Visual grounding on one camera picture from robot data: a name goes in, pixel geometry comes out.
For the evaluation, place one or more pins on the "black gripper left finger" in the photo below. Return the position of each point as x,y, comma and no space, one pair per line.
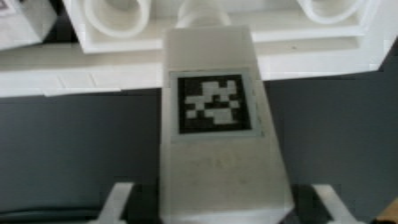
111,214

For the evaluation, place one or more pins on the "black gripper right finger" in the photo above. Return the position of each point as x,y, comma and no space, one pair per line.
335,205

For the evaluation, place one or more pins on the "white square tabletop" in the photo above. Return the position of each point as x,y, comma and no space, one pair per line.
120,25

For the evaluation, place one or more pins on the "white U-shaped obstacle fence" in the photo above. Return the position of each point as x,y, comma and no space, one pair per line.
52,70

